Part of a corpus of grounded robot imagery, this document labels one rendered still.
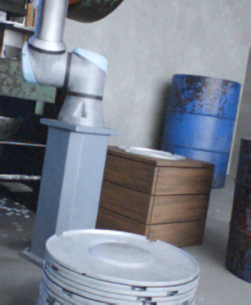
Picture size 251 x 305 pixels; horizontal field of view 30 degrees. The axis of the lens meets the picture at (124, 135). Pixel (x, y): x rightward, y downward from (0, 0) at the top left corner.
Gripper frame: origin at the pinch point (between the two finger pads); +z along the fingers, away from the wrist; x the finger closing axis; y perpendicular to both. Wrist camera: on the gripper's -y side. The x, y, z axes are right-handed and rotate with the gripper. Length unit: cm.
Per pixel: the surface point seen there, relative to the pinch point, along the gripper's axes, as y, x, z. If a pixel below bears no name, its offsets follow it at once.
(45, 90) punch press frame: 14.9, -7.9, 31.4
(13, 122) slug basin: 7, -6, 50
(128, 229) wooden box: 31, -70, 56
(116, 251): -34, -119, 13
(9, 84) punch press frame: -1.5, -7.0, 31.7
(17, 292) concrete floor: -28, -92, 53
